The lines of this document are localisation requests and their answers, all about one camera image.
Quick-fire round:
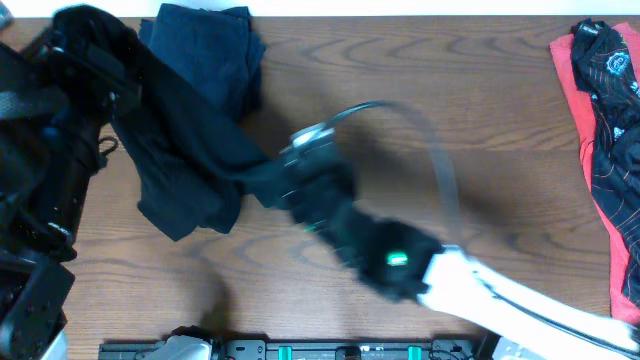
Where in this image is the plain black t-shirt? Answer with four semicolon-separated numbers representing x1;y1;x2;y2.
53;5;279;241

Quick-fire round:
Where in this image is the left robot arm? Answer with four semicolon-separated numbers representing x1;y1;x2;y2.
1;6;141;359

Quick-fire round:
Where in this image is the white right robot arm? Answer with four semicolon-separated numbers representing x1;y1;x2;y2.
282;147;639;359

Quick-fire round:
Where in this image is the folded dark blue garment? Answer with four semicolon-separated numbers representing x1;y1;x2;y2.
139;3;266;120

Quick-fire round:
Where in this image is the red garment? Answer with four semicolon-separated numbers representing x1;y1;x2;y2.
549;34;639;325

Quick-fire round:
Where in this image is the black patterned jersey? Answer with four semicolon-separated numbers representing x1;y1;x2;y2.
570;19;639;305

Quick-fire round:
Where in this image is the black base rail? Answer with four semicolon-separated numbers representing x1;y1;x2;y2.
97;339;481;360

